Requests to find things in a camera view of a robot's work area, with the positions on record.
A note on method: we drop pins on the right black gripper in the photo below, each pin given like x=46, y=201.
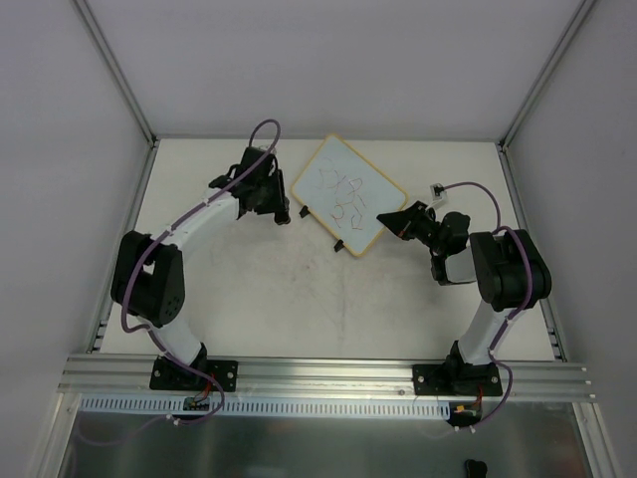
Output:
x=413, y=224

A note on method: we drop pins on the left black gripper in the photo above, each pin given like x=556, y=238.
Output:
x=278, y=197

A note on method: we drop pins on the yellow framed whiteboard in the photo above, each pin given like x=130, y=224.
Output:
x=345, y=193

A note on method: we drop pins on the black bone-shaped eraser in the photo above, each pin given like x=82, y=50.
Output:
x=282, y=218

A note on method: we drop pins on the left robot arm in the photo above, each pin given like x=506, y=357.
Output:
x=149, y=277

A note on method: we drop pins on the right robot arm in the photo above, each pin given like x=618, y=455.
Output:
x=511, y=277

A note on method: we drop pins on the left whiteboard stand foot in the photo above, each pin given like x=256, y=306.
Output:
x=304, y=212

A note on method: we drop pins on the black object on floor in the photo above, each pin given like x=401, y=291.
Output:
x=476, y=469

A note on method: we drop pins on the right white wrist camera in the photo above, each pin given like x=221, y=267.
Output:
x=438, y=193

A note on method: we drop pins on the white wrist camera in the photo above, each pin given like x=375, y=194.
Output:
x=263, y=148
x=438, y=193

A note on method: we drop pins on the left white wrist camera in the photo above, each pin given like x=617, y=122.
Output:
x=263, y=148

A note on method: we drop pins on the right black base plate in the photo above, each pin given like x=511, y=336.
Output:
x=463, y=380

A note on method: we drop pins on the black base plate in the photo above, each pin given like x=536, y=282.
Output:
x=168, y=376
x=463, y=380

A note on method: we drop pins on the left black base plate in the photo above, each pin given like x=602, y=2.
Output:
x=168, y=376

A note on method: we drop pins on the aluminium front rail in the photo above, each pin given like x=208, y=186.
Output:
x=551, y=381

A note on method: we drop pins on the white slotted cable duct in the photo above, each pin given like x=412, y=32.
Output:
x=410, y=408

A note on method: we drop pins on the right aluminium frame post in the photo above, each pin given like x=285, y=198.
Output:
x=557, y=53

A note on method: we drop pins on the aluminium frame post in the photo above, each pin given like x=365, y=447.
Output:
x=557, y=53
x=97, y=35

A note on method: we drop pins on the left aluminium frame post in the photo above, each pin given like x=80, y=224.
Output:
x=97, y=35

